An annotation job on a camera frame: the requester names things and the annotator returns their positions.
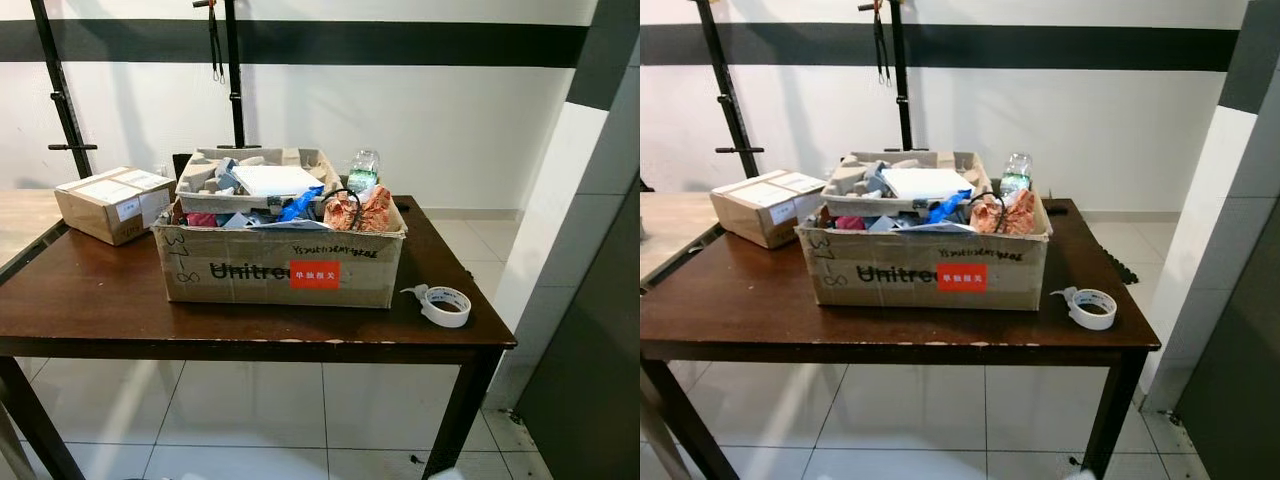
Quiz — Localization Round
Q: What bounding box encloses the small sealed cardboard box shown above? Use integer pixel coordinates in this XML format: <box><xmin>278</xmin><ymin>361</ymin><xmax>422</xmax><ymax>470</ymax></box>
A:
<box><xmin>709</xmin><ymin>170</ymin><xmax>831</xmax><ymax>250</ymax></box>
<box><xmin>53</xmin><ymin>166</ymin><xmax>177</xmax><ymax>248</ymax></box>

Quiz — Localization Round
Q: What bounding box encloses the dark brown wooden table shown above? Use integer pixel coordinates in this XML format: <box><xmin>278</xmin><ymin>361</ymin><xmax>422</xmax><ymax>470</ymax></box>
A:
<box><xmin>640</xmin><ymin>197</ymin><xmax>1163</xmax><ymax>480</ymax></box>
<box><xmin>0</xmin><ymin>194</ymin><xmax>519</xmax><ymax>480</ymax></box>

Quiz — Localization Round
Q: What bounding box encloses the beige pulp packing tray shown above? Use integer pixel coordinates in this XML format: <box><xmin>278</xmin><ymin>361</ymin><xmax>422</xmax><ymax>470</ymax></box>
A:
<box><xmin>822</xmin><ymin>150</ymin><xmax>994</xmax><ymax>220</ymax></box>
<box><xmin>174</xmin><ymin>147</ymin><xmax>344</xmax><ymax>217</ymax></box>

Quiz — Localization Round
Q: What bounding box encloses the crumpled orange wrapper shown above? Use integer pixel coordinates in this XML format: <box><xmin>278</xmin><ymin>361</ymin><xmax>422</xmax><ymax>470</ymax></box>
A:
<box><xmin>324</xmin><ymin>186</ymin><xmax>392</xmax><ymax>234</ymax></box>
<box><xmin>968</xmin><ymin>190</ymin><xmax>1037</xmax><ymax>237</ymax></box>

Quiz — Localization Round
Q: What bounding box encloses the blue plastic scrap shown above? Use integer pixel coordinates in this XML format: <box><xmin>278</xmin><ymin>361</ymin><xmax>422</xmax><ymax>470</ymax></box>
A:
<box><xmin>277</xmin><ymin>186</ymin><xmax>327</xmax><ymax>224</ymax></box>
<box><xmin>925</xmin><ymin>189</ymin><xmax>975</xmax><ymax>226</ymax></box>

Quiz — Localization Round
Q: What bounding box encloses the clear bottle with green label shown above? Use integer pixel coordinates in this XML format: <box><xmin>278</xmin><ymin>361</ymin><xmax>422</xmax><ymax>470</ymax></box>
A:
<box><xmin>1000</xmin><ymin>152</ymin><xmax>1034</xmax><ymax>199</ymax></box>
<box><xmin>346</xmin><ymin>149</ymin><xmax>383</xmax><ymax>197</ymax></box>

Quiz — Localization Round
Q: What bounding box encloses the light wooden table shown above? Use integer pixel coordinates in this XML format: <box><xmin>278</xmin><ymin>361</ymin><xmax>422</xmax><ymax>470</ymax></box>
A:
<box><xmin>0</xmin><ymin>189</ymin><xmax>67</xmax><ymax>273</ymax></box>
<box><xmin>640</xmin><ymin>190</ymin><xmax>727</xmax><ymax>291</ymax></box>

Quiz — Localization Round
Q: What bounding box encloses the black metal stand pole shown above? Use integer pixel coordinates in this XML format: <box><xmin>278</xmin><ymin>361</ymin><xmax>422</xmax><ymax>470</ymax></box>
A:
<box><xmin>29</xmin><ymin>0</ymin><xmax>99</xmax><ymax>182</ymax></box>
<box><xmin>858</xmin><ymin>0</ymin><xmax>929</xmax><ymax>154</ymax></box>
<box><xmin>193</xmin><ymin>0</ymin><xmax>263</xmax><ymax>152</ymax></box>
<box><xmin>695</xmin><ymin>0</ymin><xmax>766</xmax><ymax>183</ymax></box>

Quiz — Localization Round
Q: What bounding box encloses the large open cardboard box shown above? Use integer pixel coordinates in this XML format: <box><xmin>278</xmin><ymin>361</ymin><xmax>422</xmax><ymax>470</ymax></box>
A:
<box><xmin>151</xmin><ymin>190</ymin><xmax>409</xmax><ymax>310</ymax></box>
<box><xmin>795</xmin><ymin>192</ymin><xmax>1053</xmax><ymax>312</ymax></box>

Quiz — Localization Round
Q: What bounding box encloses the white tape roll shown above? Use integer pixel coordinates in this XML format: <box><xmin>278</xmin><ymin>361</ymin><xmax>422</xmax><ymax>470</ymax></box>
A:
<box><xmin>1050</xmin><ymin>286</ymin><xmax>1119</xmax><ymax>332</ymax></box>
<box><xmin>401</xmin><ymin>283</ymin><xmax>473</xmax><ymax>330</ymax></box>

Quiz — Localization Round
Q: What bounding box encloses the white flat box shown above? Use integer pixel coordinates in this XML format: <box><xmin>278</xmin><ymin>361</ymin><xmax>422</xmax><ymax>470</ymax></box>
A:
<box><xmin>231</xmin><ymin>164</ymin><xmax>325</xmax><ymax>199</ymax></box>
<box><xmin>882</xmin><ymin>167</ymin><xmax>977</xmax><ymax>202</ymax></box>

